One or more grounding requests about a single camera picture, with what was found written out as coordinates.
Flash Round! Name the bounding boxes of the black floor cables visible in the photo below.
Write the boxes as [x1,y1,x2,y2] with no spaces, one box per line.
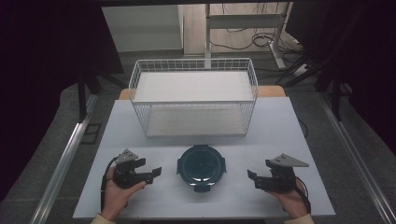
[208,3,309,78]

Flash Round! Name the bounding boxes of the white wire shelf rack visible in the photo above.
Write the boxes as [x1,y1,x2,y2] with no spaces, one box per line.
[128,57,260,138]

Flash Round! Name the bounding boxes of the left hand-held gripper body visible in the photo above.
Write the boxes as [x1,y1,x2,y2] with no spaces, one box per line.
[112,148,148,189]

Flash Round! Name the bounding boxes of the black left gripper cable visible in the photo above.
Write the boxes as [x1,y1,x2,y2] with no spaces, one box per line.
[99,156,129,213]

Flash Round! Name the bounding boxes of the person's right hand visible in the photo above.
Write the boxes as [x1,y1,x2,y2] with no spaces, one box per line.
[266,178,310,219]

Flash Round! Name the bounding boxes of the person's left hand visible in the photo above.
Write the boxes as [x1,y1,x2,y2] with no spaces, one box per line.
[100,165,148,222]

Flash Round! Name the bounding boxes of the white metal desk frame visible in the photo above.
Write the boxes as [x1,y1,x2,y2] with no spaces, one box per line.
[204,2,294,71]

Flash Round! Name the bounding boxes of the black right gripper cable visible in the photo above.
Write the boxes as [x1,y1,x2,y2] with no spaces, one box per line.
[293,175,313,216]

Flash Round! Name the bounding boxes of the black stand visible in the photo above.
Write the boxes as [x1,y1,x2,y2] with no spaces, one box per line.
[275,18,354,122]
[74,66,129,124]

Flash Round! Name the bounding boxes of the aluminium floor rail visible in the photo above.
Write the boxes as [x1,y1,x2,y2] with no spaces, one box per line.
[29,92,100,224]
[317,91,396,224]

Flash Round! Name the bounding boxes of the dark curtain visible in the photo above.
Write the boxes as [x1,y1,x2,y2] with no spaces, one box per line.
[284,0,396,157]
[0,0,125,203]

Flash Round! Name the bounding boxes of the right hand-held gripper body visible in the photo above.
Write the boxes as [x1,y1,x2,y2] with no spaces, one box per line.
[255,152,310,192]

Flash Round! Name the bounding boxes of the dark green round bowl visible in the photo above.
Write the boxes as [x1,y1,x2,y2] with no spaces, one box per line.
[176,144,228,194]

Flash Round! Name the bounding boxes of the white power strip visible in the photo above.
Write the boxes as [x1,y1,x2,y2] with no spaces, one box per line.
[292,63,310,77]

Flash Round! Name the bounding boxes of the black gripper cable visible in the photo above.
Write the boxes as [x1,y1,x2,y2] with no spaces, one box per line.
[99,156,129,213]
[293,175,313,216]

